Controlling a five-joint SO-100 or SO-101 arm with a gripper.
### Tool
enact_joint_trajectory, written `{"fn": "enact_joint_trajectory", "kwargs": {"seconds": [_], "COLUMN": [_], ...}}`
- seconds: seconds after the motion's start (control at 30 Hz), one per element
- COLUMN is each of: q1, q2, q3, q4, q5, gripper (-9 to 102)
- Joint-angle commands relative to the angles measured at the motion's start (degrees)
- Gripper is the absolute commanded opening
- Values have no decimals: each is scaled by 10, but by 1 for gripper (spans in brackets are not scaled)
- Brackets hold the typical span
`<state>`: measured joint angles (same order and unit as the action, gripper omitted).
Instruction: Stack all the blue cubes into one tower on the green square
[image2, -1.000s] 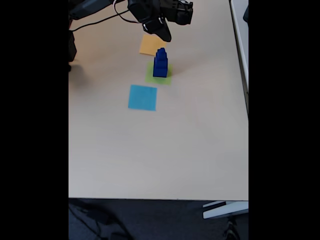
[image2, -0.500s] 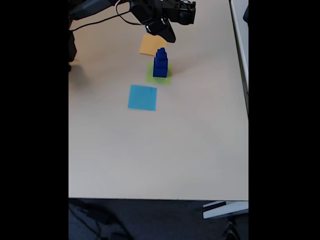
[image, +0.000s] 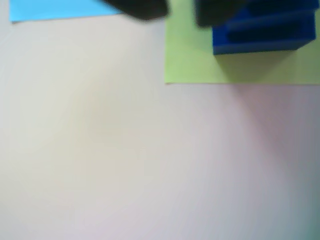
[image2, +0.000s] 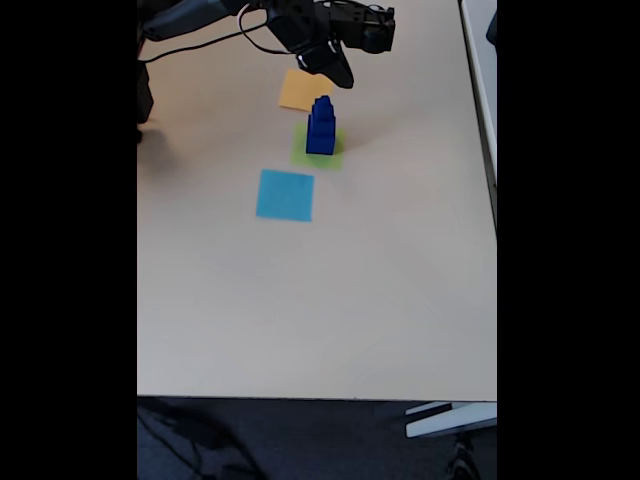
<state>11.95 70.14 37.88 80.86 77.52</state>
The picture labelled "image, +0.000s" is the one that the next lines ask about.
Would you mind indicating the light blue paper square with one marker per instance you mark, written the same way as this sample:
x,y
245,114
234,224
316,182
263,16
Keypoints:
x,y
50,10

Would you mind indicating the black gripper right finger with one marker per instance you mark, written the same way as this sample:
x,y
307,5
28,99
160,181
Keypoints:
x,y
215,12

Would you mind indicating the green paper square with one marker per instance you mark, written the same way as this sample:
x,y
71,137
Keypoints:
x,y
190,62

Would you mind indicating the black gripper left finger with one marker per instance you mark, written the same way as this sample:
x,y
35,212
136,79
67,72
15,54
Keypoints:
x,y
145,8

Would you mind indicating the medium blue cube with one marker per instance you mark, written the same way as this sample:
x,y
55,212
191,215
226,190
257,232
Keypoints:
x,y
287,27

